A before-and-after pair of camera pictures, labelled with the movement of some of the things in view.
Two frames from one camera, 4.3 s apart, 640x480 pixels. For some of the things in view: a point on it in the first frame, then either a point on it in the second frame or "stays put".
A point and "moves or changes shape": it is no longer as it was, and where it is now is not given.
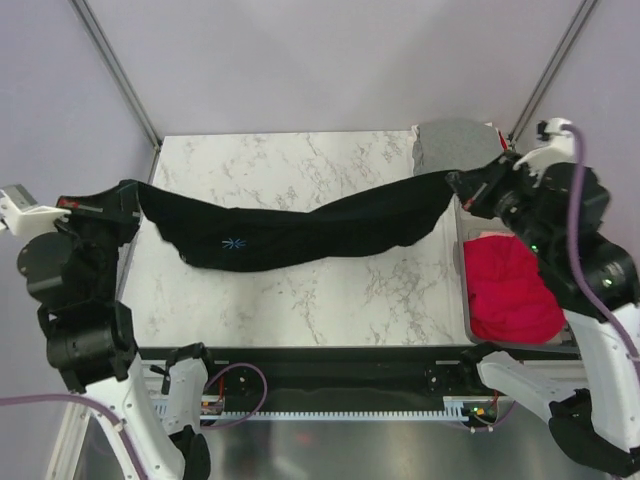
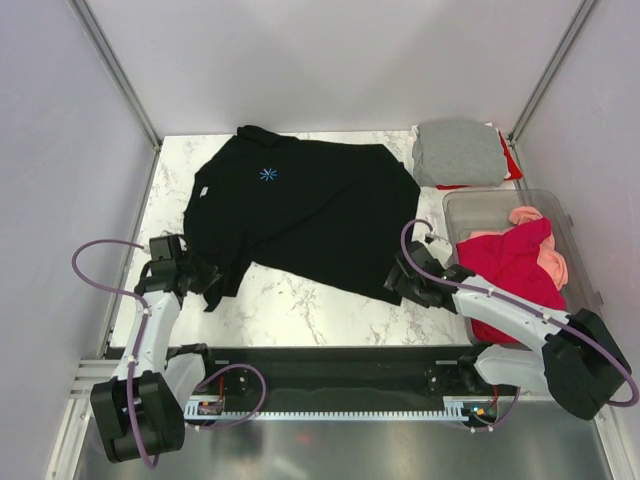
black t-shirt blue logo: (214, 237) moves or changes shape
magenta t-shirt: (510, 299) stays put
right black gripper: (477, 186) to (402, 286)
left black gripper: (118, 205) to (209, 275)
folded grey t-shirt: (454, 145) stays put
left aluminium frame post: (129, 90) stays put
